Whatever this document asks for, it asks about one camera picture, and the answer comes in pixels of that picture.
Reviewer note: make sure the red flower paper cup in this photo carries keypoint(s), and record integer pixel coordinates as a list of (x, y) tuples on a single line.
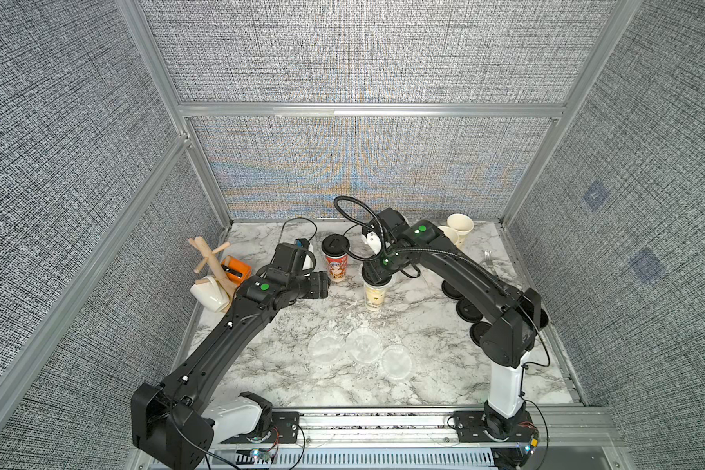
[(450, 233)]

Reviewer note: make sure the yellow patterned paper cup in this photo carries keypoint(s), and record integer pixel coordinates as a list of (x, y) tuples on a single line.
[(375, 296)]

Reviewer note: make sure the black cup lid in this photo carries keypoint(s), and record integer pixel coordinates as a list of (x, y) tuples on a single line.
[(335, 246), (468, 312), (374, 275), (478, 330), (451, 292)]

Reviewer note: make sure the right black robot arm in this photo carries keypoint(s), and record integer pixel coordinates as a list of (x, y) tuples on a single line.
[(512, 319)]

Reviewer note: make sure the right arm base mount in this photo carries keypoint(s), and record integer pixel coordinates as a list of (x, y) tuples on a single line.
[(487, 427)]

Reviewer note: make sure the black mug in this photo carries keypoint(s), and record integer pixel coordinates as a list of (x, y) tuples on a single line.
[(544, 319)]

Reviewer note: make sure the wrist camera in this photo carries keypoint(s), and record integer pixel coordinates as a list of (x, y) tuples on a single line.
[(373, 242), (296, 257)]

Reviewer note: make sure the orange mug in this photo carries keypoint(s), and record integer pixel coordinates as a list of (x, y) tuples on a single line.
[(237, 271)]

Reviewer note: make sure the back right paper cup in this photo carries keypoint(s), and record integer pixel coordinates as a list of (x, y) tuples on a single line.
[(462, 225)]

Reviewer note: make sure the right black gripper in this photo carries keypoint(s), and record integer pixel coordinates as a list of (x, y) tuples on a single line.
[(379, 268)]

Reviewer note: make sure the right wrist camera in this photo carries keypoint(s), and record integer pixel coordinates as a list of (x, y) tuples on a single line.
[(373, 242)]

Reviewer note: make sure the red patterned paper cup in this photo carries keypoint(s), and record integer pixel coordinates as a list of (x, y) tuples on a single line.
[(337, 268)]

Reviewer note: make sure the wooden mug tree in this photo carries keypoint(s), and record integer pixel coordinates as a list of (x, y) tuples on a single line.
[(211, 260)]

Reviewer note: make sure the white mug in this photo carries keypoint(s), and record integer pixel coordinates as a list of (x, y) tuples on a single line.
[(209, 293)]

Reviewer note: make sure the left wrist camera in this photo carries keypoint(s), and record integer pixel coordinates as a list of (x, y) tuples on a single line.
[(296, 257)]

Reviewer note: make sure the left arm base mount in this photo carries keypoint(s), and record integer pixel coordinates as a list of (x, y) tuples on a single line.
[(283, 428)]

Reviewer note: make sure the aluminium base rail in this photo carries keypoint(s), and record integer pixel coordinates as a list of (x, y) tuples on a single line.
[(557, 437)]

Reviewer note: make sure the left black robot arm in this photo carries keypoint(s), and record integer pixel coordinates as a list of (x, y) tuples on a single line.
[(171, 421)]

